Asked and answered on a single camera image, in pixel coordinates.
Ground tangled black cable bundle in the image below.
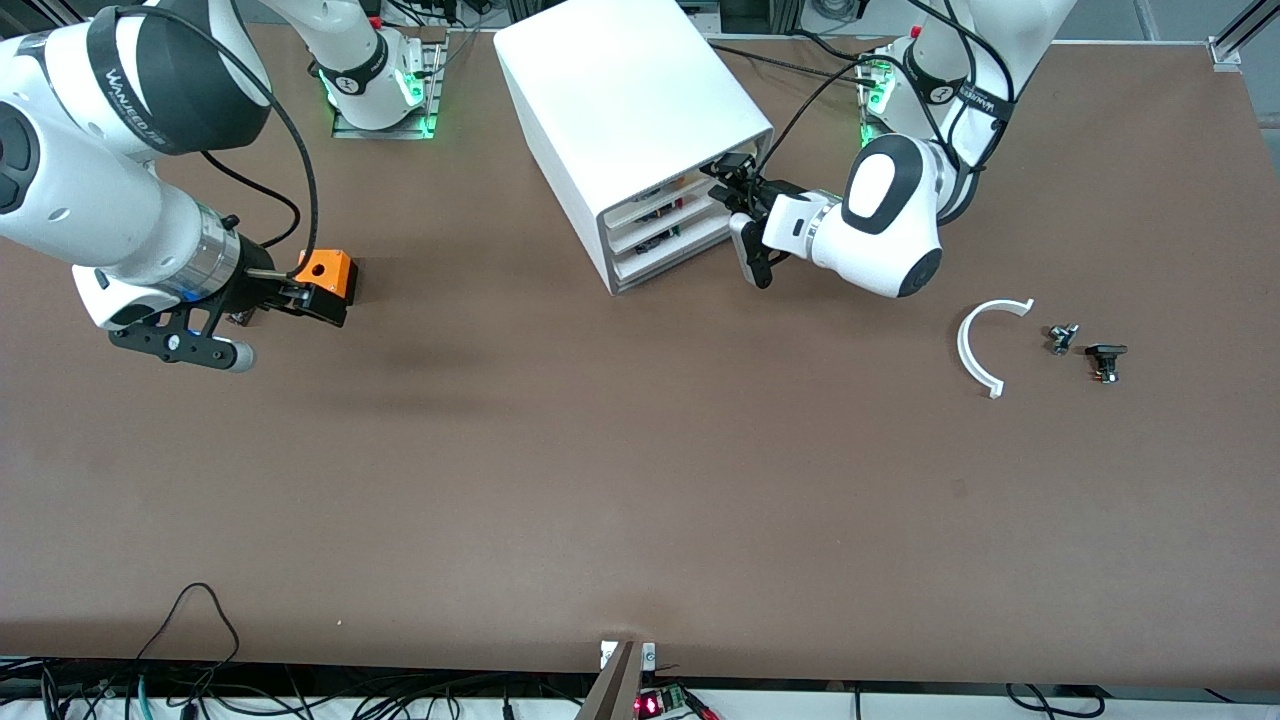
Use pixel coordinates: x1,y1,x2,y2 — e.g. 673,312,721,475
0,655,601,720

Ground black looped cable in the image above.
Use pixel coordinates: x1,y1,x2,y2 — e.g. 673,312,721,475
135,583,241,691

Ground white curved plastic arc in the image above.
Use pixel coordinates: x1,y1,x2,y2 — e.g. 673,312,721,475
957,298,1035,400

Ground small black switch part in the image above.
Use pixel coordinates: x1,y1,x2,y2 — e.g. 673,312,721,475
1085,342,1129,385

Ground circuit board with red LED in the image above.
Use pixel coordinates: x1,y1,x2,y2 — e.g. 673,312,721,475
635,685,721,720

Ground thin black table cable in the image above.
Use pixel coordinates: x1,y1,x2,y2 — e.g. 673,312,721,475
710,42,863,83

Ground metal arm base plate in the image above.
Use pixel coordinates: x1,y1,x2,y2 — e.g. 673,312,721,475
332,28,448,141
856,50,901,147

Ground aluminium frame profile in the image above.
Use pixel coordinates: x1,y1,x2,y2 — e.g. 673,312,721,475
1208,0,1280,69

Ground orange button enclosure box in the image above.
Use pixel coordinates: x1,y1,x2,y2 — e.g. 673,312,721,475
297,250,359,306

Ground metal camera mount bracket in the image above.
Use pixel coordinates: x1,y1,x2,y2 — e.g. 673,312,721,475
575,640,656,720

